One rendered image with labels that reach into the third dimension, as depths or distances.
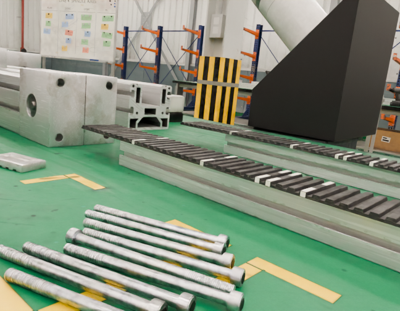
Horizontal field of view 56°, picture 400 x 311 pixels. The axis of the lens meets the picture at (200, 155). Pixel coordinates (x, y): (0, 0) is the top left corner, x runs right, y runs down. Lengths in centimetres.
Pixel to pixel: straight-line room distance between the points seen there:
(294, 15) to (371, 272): 79
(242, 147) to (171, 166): 20
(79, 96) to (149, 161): 16
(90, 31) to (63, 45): 57
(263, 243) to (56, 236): 14
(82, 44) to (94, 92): 606
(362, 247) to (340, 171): 22
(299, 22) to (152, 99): 42
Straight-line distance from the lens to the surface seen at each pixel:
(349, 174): 49
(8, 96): 63
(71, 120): 53
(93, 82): 54
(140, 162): 41
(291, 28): 98
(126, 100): 70
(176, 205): 32
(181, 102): 89
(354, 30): 87
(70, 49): 674
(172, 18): 1171
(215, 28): 406
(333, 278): 25
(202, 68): 402
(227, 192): 34
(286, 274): 24
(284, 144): 50
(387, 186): 47
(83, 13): 664
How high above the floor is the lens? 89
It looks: 12 degrees down
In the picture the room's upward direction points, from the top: 6 degrees clockwise
